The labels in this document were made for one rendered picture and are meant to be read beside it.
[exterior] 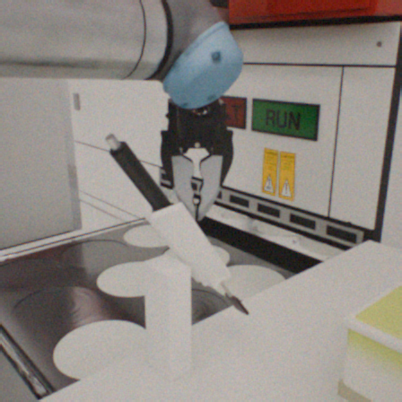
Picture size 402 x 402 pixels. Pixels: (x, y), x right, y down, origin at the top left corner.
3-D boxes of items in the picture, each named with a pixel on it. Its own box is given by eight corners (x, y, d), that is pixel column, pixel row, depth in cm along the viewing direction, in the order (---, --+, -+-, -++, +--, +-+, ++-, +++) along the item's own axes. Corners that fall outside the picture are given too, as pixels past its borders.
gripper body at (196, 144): (221, 142, 64) (222, 49, 60) (229, 154, 56) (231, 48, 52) (165, 142, 63) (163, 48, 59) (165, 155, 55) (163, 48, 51)
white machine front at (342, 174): (87, 197, 122) (74, 37, 110) (369, 331, 64) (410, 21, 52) (76, 199, 120) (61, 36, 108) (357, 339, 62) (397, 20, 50)
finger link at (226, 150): (231, 184, 59) (232, 115, 57) (232, 187, 58) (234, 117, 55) (195, 184, 59) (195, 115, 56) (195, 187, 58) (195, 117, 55)
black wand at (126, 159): (108, 145, 26) (123, 130, 26) (96, 142, 27) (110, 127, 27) (244, 320, 38) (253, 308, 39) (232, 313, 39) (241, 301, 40)
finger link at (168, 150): (197, 184, 59) (197, 116, 57) (198, 187, 58) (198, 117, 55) (161, 184, 59) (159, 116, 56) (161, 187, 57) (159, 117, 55)
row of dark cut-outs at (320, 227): (161, 180, 91) (161, 168, 90) (363, 249, 60) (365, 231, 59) (159, 181, 91) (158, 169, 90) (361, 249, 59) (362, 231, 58)
